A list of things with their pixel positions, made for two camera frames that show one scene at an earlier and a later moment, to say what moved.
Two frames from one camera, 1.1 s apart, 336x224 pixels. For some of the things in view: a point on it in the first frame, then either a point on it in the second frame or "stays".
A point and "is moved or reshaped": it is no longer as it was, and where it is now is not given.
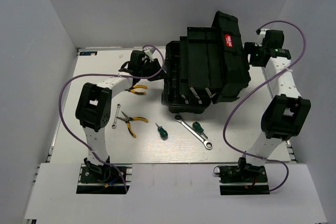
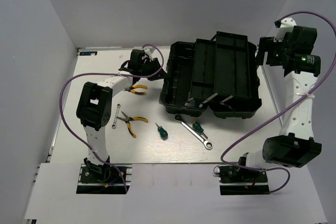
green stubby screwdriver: [196, 125] stays
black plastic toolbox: [209, 65] is moved or reshaped
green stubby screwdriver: [163, 132] stays
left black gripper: [154, 63] stays
